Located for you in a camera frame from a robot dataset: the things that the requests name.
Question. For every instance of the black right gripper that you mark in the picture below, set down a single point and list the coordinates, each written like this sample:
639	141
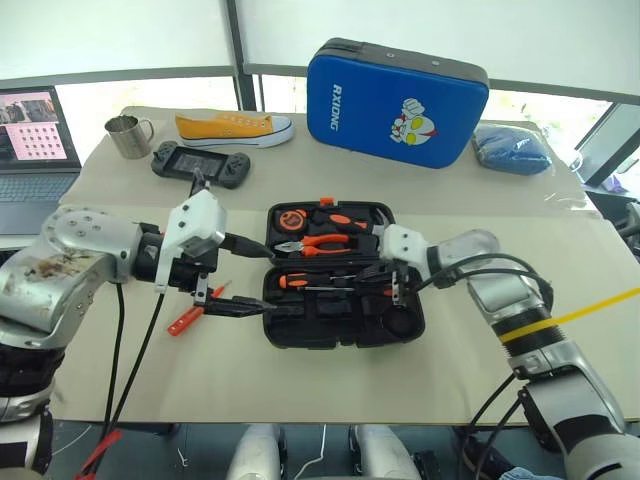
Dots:
404	280

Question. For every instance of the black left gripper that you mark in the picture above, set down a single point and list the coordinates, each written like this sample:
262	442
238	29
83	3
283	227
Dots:
192	272

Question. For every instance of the black plastic tool case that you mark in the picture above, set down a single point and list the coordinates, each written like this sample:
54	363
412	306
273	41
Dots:
320	325

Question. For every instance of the orange utility knife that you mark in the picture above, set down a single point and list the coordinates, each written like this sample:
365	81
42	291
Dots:
182	322

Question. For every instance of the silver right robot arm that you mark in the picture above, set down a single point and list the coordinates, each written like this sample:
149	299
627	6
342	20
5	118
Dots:
515	295

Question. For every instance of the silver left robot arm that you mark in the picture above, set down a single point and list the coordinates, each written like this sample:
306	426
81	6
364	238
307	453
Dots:
75	250

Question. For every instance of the orange black tape measure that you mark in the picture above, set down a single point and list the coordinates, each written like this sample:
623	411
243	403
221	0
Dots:
291	220

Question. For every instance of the beige paper table sheet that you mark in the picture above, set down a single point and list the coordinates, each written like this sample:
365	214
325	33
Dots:
350	185
280	385

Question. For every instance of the black handheld game console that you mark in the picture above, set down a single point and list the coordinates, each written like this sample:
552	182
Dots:
200	162

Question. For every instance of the yellow canvas sneaker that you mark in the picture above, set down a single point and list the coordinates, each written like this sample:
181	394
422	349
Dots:
220	129

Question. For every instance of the blue RXIONG kick pad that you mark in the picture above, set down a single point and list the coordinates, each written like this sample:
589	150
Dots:
390	107

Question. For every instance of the white rounded shape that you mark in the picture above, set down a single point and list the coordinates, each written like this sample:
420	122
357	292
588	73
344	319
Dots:
252	455
387	455

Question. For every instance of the metal mug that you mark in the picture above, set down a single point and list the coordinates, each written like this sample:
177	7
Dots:
127	137

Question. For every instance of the blue cloth bundle in plastic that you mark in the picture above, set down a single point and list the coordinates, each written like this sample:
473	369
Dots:
510	147

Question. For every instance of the grey laptop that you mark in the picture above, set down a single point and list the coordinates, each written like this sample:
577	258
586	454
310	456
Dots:
30	150

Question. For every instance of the black office chair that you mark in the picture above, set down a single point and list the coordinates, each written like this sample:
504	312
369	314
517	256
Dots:
620	215

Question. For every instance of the dark monitor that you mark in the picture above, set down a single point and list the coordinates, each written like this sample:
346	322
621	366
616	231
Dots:
607	145

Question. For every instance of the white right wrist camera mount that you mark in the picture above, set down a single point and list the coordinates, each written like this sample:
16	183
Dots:
402	245

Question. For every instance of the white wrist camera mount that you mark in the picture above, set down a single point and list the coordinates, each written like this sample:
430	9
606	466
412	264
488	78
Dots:
402	245
200	215

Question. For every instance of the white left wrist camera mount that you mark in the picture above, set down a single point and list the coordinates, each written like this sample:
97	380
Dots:
200	215

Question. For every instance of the grey window frame post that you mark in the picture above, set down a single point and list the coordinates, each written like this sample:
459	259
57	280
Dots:
245	50

